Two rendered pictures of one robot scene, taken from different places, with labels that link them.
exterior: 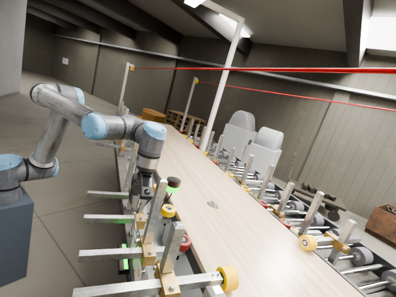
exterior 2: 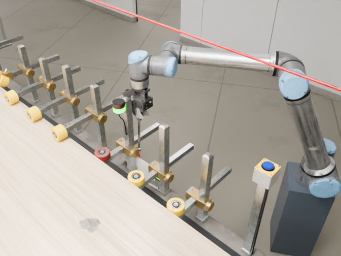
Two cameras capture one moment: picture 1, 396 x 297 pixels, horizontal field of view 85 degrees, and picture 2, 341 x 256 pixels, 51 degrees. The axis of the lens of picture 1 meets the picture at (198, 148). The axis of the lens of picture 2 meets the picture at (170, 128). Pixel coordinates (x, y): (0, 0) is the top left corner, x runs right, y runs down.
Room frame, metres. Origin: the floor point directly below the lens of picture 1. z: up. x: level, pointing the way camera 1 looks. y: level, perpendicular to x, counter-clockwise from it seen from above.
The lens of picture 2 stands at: (2.23, -0.22, 2.10)
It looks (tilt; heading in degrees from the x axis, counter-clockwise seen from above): 38 degrees down; 159
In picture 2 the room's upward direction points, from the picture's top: 1 degrees clockwise
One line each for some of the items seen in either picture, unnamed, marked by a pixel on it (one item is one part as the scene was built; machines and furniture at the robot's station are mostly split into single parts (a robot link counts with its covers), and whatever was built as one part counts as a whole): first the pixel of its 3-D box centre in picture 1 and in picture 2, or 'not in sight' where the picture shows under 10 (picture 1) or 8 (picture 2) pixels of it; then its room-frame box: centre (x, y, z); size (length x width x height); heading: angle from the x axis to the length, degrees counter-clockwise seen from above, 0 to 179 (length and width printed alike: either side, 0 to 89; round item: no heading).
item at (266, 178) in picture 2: not in sight; (266, 174); (1.50, 0.44, 1.18); 0.07 x 0.07 x 0.08; 27
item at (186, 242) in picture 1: (180, 248); (103, 159); (0.85, -0.05, 0.85); 0.08 x 0.08 x 0.11
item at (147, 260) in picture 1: (147, 249); (127, 148); (0.80, 0.09, 0.84); 0.13 x 0.06 x 0.05; 27
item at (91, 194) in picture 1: (125, 196); (202, 192); (1.21, 0.35, 0.82); 0.43 x 0.03 x 0.04; 117
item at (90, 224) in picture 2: (213, 203); (89, 222); (1.26, -0.19, 0.91); 0.09 x 0.07 x 0.02; 44
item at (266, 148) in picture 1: (263, 157); not in sight; (4.71, -1.45, 0.64); 0.63 x 0.53 x 1.28; 147
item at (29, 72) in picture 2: not in sight; (26, 70); (-0.10, -0.36, 0.94); 0.13 x 0.06 x 0.05; 27
